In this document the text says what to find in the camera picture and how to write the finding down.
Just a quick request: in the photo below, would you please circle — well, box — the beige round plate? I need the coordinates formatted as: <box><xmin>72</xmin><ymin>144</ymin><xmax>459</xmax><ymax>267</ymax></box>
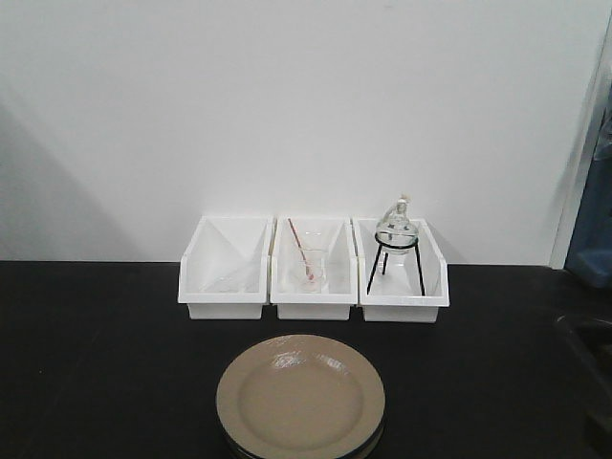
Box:
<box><xmin>216</xmin><ymin>335</ymin><xmax>385</xmax><ymax>434</ymax></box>
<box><xmin>217</xmin><ymin>410</ymin><xmax>386</xmax><ymax>458</ymax></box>

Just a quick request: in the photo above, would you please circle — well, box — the left white storage bin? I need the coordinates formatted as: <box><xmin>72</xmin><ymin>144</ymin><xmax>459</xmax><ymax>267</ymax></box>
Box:
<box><xmin>178</xmin><ymin>216</ymin><xmax>273</xmax><ymax>320</ymax></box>

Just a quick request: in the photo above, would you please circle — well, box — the grey pegboard drying rack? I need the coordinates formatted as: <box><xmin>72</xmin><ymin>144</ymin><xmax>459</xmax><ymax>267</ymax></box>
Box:
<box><xmin>564</xmin><ymin>93</ymin><xmax>611</xmax><ymax>289</ymax></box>

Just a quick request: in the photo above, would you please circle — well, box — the right white storage bin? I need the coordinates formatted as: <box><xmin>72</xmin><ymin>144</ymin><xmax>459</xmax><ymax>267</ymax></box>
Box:
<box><xmin>352</xmin><ymin>217</ymin><xmax>449</xmax><ymax>323</ymax></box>

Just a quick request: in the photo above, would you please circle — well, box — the black wire tripod stand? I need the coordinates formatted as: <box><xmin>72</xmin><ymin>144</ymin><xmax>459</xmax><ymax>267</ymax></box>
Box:
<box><xmin>366</xmin><ymin>232</ymin><xmax>426</xmax><ymax>296</ymax></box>

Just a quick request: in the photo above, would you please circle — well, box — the white storage bin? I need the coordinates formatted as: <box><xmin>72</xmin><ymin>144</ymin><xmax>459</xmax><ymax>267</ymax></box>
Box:
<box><xmin>270</xmin><ymin>216</ymin><xmax>358</xmax><ymax>320</ymax></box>
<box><xmin>352</xmin><ymin>217</ymin><xmax>449</xmax><ymax>323</ymax></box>
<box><xmin>178</xmin><ymin>216</ymin><xmax>273</xmax><ymax>320</ymax></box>

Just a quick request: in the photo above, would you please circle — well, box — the black lab sink basin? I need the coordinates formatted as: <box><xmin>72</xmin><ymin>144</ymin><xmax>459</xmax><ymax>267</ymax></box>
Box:
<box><xmin>555</xmin><ymin>315</ymin><xmax>611</xmax><ymax>384</ymax></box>

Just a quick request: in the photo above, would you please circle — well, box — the clear glass beaker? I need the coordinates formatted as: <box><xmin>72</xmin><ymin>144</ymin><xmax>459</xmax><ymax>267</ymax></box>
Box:
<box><xmin>292</xmin><ymin>236</ymin><xmax>328</xmax><ymax>294</ymax></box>

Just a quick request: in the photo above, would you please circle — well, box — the round glass flask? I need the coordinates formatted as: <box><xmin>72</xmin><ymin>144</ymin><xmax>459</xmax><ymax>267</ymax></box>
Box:
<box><xmin>375</xmin><ymin>194</ymin><xmax>419</xmax><ymax>254</ymax></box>

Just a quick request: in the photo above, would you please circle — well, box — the middle white storage bin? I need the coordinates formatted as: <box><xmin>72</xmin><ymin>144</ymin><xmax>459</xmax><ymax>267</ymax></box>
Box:
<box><xmin>270</xmin><ymin>216</ymin><xmax>358</xmax><ymax>320</ymax></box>

